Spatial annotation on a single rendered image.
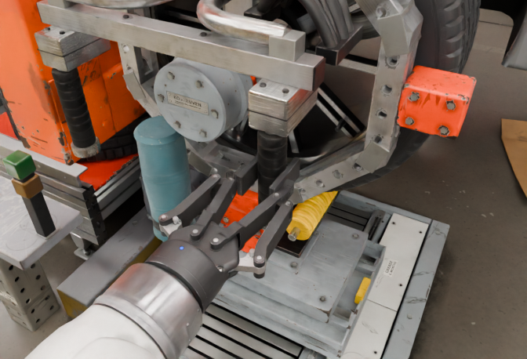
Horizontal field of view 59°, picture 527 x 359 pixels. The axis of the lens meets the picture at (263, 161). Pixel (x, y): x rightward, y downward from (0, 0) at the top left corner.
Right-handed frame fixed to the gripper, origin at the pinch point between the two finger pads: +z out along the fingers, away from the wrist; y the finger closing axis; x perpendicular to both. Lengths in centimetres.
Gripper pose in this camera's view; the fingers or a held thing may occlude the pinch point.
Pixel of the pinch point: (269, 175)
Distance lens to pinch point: 59.0
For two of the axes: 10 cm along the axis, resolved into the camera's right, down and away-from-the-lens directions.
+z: 4.8, -5.3, 6.9
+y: 8.8, 3.0, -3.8
